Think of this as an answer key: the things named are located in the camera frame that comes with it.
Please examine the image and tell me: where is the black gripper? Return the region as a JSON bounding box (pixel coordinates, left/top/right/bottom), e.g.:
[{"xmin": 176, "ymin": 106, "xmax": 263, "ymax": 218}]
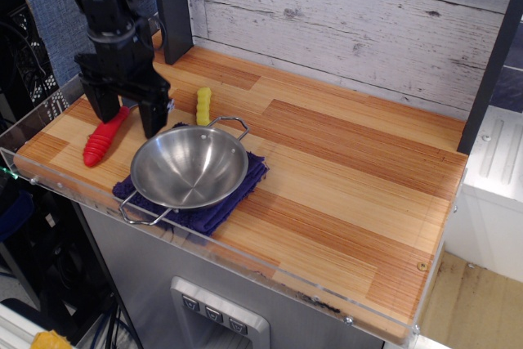
[{"xmin": 75, "ymin": 17, "xmax": 172, "ymax": 138}]

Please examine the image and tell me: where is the red handled metal spoon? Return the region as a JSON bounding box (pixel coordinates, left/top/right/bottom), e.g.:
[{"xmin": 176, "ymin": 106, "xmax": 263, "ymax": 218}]
[{"xmin": 83, "ymin": 105, "xmax": 132, "ymax": 168}]

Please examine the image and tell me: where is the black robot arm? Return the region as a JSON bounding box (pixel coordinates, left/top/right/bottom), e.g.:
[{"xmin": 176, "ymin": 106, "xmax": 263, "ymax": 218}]
[{"xmin": 74, "ymin": 0, "xmax": 170, "ymax": 138}]

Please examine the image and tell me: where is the yellow ridged plastic piece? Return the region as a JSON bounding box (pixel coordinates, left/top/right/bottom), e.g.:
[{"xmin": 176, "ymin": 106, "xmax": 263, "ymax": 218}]
[{"xmin": 196, "ymin": 87, "xmax": 212, "ymax": 126}]

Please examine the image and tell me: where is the black plastic crate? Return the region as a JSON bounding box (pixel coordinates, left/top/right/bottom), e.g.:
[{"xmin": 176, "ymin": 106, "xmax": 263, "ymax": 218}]
[{"xmin": 1, "ymin": 0, "xmax": 58, "ymax": 131}]

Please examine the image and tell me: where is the purple folded cloth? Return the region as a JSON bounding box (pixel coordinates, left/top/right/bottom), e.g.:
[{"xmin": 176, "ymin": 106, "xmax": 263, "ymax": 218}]
[{"xmin": 112, "ymin": 123, "xmax": 268, "ymax": 235}]

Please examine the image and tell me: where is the clear acrylic table guard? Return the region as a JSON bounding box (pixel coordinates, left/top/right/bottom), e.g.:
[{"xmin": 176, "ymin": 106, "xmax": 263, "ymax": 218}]
[{"xmin": 0, "ymin": 13, "xmax": 446, "ymax": 346}]

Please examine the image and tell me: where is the silver button control panel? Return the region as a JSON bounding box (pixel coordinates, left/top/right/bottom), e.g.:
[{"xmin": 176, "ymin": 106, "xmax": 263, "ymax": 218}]
[{"xmin": 170, "ymin": 276, "xmax": 270, "ymax": 348}]

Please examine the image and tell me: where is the yellow tape piece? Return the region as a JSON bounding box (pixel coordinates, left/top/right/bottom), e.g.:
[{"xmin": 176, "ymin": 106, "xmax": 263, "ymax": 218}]
[{"xmin": 29, "ymin": 330, "xmax": 73, "ymax": 349}]

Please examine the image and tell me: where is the white metal side cabinet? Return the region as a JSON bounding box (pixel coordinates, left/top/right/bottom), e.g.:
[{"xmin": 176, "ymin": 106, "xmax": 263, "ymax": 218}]
[{"xmin": 444, "ymin": 106, "xmax": 522, "ymax": 281}]

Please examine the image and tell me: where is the stainless steel two-handled bowl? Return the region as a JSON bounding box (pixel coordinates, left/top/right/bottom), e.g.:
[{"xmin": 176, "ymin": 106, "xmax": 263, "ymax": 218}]
[{"xmin": 118, "ymin": 116, "xmax": 249, "ymax": 226}]

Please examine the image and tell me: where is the dark left frame post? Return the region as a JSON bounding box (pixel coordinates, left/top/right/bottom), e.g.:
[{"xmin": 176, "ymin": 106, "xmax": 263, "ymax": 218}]
[{"xmin": 156, "ymin": 0, "xmax": 194, "ymax": 65}]

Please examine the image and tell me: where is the dark frame post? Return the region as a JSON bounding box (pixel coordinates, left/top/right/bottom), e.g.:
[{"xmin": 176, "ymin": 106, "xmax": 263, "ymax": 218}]
[
  {"xmin": 156, "ymin": 0, "xmax": 194, "ymax": 65},
  {"xmin": 457, "ymin": 0, "xmax": 522, "ymax": 154}
]

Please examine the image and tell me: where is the dark right frame post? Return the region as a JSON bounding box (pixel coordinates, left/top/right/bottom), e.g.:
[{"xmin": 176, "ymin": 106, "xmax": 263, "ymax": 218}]
[{"xmin": 457, "ymin": 0, "xmax": 522, "ymax": 154}]

